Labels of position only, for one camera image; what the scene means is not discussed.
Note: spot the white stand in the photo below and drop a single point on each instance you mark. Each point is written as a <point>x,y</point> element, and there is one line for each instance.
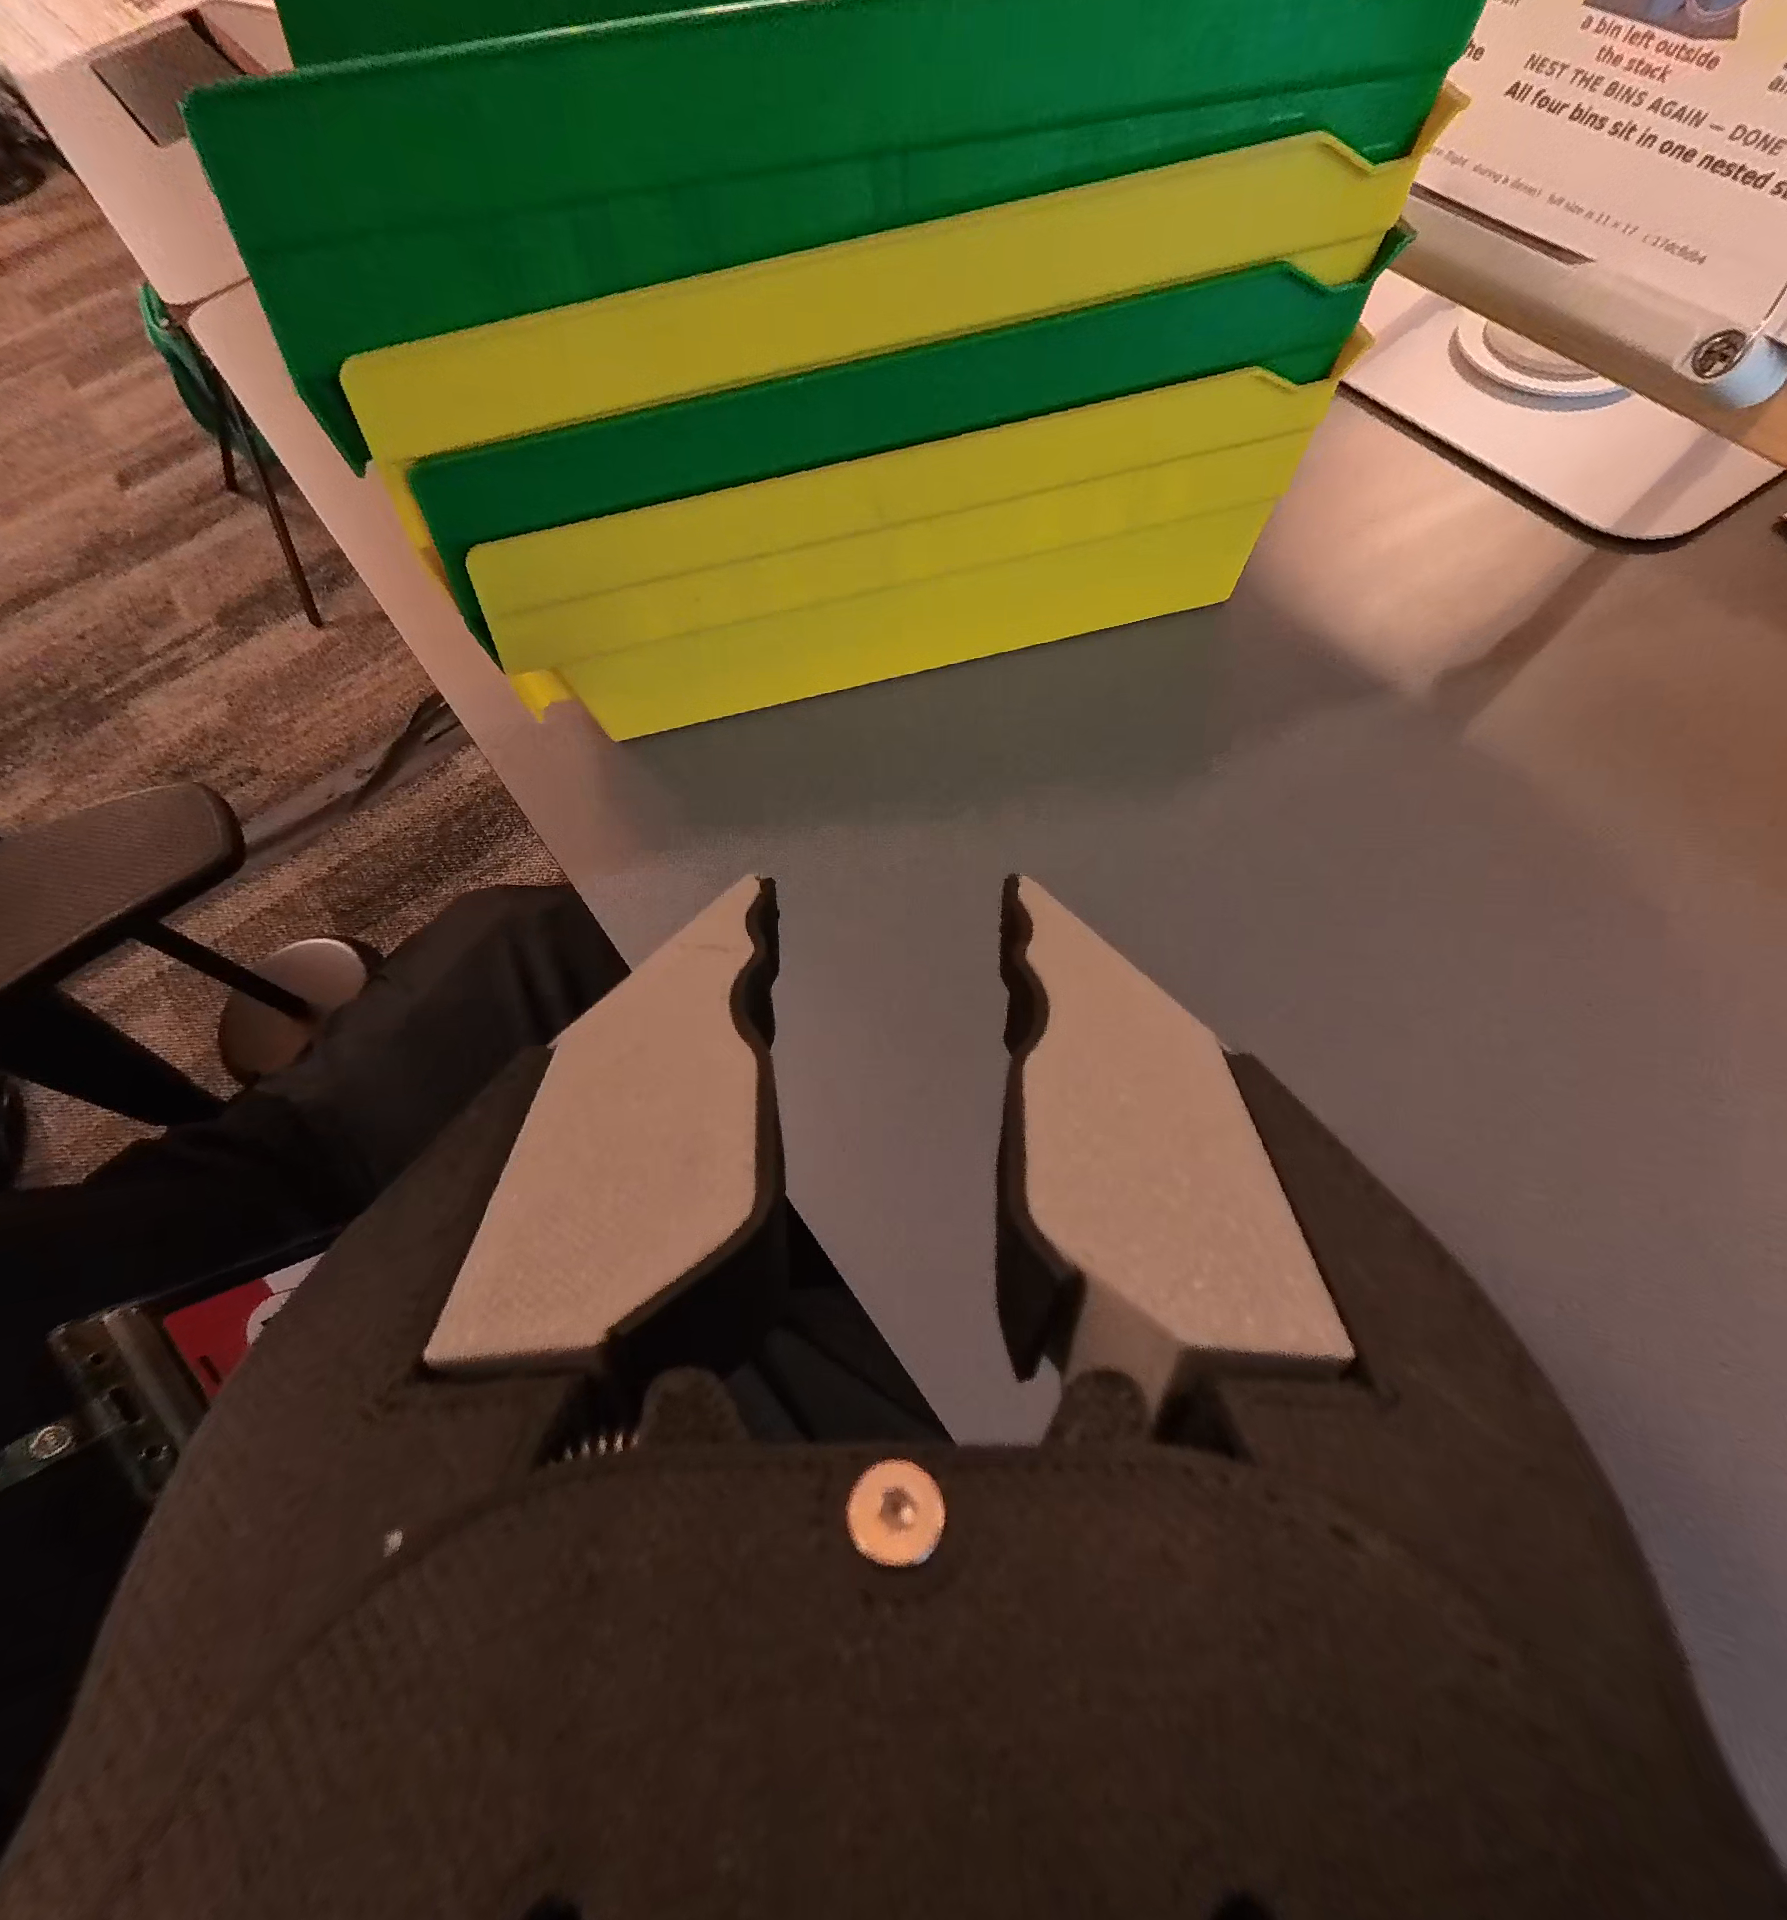
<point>1552,301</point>

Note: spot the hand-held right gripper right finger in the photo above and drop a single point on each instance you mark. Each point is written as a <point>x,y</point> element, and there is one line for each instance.
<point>1163,1186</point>

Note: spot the black chair armrest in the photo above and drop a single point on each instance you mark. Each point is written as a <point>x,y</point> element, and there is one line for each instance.
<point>68,899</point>

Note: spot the yellow plastic bin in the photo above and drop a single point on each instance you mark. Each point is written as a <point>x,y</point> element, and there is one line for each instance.
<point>864,301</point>
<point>894,600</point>

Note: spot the metal clip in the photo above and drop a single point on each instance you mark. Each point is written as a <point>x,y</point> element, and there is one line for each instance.
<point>106,1388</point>

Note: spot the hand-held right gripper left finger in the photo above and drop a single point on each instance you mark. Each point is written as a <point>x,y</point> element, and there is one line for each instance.
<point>639,1169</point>

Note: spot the green plastic bin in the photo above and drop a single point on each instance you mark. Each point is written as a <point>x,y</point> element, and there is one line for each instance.
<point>894,398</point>
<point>758,164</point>

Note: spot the red white card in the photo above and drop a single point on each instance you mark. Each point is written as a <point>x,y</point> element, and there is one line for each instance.
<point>241,1320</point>

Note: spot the pale shoe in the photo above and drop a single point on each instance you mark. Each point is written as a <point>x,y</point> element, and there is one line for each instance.
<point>302,998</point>

